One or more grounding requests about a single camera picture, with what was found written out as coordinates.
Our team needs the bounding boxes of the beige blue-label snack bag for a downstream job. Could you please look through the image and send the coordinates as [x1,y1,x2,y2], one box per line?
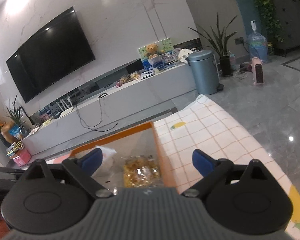
[91,146,117,178]

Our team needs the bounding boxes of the clear bag yellow waffles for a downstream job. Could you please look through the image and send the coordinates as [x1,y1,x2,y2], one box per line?
[123,155,163,188]

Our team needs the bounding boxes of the orange cardboard box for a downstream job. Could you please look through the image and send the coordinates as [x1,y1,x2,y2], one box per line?
[69,122,177,194]

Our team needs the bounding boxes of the white wifi router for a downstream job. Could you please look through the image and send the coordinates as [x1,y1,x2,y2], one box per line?
[57,96,74,118]

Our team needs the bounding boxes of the grey marble tv console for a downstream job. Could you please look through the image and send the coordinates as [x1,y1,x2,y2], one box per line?
[23,63,196,156]

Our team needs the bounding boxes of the pink storage box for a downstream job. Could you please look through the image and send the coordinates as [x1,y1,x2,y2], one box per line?
[12,148,31,167]

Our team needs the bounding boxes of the potted plant left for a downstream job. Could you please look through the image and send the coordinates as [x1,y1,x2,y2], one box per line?
[6,95,28,137]

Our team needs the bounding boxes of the grey pedal trash bin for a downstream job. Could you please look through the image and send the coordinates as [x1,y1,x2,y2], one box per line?
[186,50,224,95]

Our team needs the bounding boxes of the golden gourd vase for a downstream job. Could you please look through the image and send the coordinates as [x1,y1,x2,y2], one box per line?
[1,122,18,144]

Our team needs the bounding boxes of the snack pile on console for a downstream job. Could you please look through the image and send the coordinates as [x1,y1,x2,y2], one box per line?
[116,72,140,88]

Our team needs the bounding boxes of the long-leaf potted plant right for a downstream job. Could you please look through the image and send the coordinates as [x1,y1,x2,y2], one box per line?
[189,13,237,77]

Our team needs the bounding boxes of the pink space heater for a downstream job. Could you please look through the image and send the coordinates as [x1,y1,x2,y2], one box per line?
[251,57,264,86]

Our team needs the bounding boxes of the green calendar card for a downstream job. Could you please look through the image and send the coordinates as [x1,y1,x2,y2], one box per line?
[137,37,174,70]

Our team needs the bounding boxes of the brown teddy bear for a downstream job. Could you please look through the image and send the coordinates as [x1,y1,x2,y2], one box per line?
[145,43,159,59]

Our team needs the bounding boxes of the blue water jug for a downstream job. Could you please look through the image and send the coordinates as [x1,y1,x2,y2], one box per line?
[247,21,268,63]

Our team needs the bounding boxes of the dark grey drawer cabinet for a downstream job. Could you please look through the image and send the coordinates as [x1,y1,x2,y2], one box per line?
[272,0,300,52]

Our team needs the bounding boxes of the black power cable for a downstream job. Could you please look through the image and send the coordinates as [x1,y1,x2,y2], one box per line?
[76,93,119,132]

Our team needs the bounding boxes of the black wall television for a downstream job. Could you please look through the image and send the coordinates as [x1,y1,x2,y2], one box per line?
[6,7,96,103]

